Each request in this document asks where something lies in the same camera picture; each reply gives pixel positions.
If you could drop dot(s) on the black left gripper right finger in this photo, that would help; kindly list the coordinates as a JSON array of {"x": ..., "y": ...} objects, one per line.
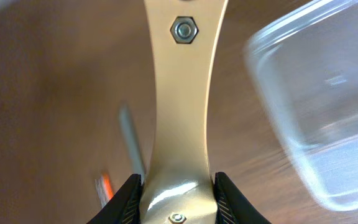
[{"x": 233, "y": 206}]

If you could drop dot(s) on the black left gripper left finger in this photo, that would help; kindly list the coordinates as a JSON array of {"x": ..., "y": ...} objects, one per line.
[{"x": 123, "y": 208}]

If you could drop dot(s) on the orange scraper wooden handle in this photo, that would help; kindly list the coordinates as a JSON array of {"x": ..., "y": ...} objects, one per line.
[{"x": 178, "y": 187}]

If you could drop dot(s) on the metal file yellow black handle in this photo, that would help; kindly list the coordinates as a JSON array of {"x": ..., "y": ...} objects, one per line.
[{"x": 131, "y": 141}]

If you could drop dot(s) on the clear plastic container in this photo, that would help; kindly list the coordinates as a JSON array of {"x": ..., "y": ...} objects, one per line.
[{"x": 305, "y": 68}]

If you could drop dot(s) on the orange socket bit holder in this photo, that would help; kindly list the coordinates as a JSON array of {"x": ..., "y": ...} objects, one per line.
[{"x": 104, "y": 188}]

